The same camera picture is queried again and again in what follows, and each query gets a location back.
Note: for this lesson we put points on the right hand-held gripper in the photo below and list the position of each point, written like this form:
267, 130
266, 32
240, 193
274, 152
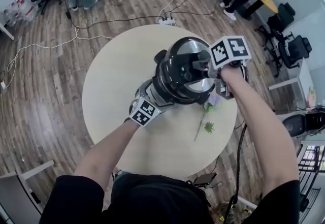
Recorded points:
228, 50

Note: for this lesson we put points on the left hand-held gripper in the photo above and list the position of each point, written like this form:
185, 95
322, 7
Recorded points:
146, 111

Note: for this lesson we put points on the black electric pressure cooker lid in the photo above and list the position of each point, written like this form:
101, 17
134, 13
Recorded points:
188, 65

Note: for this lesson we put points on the person's left forearm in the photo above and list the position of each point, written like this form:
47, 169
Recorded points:
106, 152

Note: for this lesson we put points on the person's right forearm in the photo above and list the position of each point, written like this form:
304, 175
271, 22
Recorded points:
254, 121

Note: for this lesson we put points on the round beige table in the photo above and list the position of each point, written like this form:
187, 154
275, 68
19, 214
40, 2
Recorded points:
122, 91

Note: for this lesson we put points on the purple artificial flower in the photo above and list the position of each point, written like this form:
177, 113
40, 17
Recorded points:
208, 106

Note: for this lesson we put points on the white power strip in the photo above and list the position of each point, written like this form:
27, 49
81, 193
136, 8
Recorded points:
166, 21

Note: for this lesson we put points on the small round wooden table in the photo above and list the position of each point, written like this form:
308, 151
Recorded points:
269, 4

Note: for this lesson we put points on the black flat power bank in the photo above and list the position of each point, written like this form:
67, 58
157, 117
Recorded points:
204, 178

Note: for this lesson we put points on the white desk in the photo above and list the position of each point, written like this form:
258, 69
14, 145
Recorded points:
302, 78

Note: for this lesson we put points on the person's black shirt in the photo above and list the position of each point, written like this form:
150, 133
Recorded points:
157, 200

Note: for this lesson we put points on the grey oval pod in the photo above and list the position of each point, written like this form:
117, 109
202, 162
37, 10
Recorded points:
294, 125

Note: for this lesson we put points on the black metal railing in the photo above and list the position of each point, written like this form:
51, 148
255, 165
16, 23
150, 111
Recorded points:
309, 167

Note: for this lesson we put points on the pack of water bottles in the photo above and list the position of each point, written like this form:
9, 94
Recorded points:
21, 12

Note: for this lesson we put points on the beige wooden desk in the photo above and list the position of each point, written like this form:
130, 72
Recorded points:
6, 31

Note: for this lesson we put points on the grey desk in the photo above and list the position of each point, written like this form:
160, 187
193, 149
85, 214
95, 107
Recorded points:
12, 187

